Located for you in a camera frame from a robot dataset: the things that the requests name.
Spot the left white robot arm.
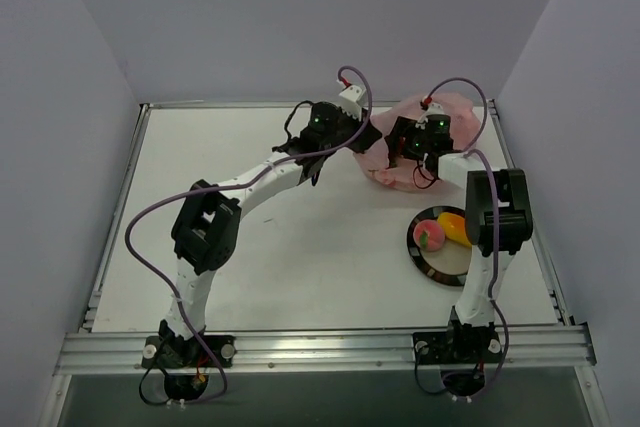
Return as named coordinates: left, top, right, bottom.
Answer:
left=159, top=102, right=381, bottom=366

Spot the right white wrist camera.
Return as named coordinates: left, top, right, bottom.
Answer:
left=421, top=101, right=445, bottom=123

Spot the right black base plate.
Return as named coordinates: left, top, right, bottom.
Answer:
left=412, top=327, right=503, bottom=365

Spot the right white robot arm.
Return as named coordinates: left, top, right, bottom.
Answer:
left=385, top=114, right=533, bottom=362

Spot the pink fake peach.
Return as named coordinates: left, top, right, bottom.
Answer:
left=412, top=219, right=446, bottom=252

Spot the black rimmed ceramic plate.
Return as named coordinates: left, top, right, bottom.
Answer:
left=406, top=206, right=471, bottom=288

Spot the pink plastic bag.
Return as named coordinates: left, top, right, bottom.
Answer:
left=354, top=93, right=481, bottom=193

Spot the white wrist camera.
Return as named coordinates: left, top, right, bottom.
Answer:
left=421, top=101, right=445, bottom=123
left=337, top=84, right=367, bottom=121

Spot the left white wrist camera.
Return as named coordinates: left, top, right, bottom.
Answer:
left=337, top=84, right=367, bottom=121

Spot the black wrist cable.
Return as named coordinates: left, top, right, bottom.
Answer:
left=412, top=159, right=444, bottom=191

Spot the aluminium front rail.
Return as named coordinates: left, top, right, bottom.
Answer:
left=54, top=325, right=596, bottom=376

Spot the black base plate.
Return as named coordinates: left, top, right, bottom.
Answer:
left=412, top=327, right=503, bottom=365
left=141, top=334, right=236, bottom=369

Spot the orange fake fruit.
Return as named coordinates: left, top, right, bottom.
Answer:
left=437, top=212, right=472, bottom=248

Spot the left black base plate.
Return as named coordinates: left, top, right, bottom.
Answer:
left=141, top=334, right=236, bottom=369

